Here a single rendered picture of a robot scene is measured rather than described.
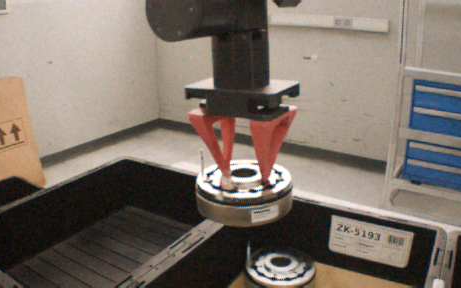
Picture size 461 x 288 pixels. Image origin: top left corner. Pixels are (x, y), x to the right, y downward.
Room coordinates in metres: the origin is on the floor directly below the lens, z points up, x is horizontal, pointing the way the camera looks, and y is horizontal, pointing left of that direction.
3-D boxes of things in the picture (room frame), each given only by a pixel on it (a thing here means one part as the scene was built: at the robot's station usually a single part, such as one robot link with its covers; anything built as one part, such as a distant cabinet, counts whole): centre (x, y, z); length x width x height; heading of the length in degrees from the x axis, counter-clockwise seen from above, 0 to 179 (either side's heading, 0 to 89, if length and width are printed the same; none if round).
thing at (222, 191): (0.42, -0.02, 1.03); 0.10 x 0.10 x 0.01
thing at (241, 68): (0.43, -0.01, 1.15); 0.10 x 0.07 x 0.07; 58
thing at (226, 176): (0.42, -0.01, 1.04); 0.05 x 0.05 x 0.01
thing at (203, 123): (0.43, 0.00, 1.08); 0.07 x 0.07 x 0.09; 58
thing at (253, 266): (0.51, -0.07, 0.86); 0.10 x 0.10 x 0.01
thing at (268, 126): (0.42, -0.02, 1.08); 0.07 x 0.07 x 0.09; 58
